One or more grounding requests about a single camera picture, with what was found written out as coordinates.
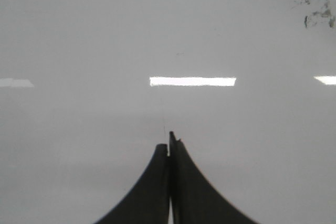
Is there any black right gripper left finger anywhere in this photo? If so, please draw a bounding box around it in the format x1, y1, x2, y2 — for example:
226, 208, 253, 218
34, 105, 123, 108
96, 144, 170, 224

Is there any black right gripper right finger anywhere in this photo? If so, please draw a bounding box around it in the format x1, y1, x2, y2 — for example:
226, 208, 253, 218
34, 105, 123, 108
170, 131, 255, 223

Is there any white whiteboard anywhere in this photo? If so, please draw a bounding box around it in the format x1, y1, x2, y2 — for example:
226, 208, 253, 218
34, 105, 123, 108
1, 0, 335, 223

